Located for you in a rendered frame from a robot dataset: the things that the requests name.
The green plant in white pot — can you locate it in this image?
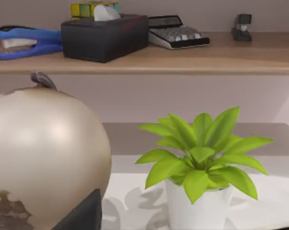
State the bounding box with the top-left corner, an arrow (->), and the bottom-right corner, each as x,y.
134,106 -> 276,230

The wooden shelf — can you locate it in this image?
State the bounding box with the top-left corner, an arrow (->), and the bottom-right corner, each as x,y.
0,31 -> 289,76

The black and white calculator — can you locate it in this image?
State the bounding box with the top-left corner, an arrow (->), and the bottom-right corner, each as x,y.
148,15 -> 210,50

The blue stapler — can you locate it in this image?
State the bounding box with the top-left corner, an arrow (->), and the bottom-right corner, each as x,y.
0,25 -> 64,61

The black tissue box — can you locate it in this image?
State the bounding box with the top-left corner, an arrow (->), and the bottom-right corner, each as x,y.
60,4 -> 150,64

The beige globe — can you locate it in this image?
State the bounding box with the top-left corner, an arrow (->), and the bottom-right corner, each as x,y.
0,70 -> 112,230

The yellow and green puzzle cube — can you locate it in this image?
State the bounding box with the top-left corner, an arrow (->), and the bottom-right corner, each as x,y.
70,1 -> 120,20

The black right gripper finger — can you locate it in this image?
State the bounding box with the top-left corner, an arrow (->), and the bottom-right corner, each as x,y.
52,188 -> 103,230

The small black stapler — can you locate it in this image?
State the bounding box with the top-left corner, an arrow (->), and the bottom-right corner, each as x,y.
231,13 -> 253,42

